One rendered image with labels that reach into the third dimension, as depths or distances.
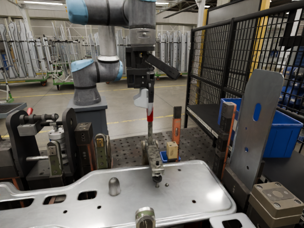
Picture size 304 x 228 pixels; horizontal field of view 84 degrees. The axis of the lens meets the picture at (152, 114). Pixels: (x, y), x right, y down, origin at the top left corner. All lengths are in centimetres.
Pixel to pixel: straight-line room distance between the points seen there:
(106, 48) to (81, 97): 29
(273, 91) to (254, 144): 15
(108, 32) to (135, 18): 46
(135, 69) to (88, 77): 49
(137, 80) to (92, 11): 22
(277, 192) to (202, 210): 19
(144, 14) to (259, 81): 34
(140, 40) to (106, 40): 48
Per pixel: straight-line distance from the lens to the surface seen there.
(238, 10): 290
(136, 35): 50
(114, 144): 136
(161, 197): 53
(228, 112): 68
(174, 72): 53
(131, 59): 52
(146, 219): 35
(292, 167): 73
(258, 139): 54
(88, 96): 98
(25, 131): 69
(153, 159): 54
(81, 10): 57
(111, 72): 98
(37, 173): 77
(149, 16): 51
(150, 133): 60
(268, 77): 51
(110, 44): 97
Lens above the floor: 139
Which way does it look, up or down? 21 degrees down
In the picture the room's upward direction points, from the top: straight up
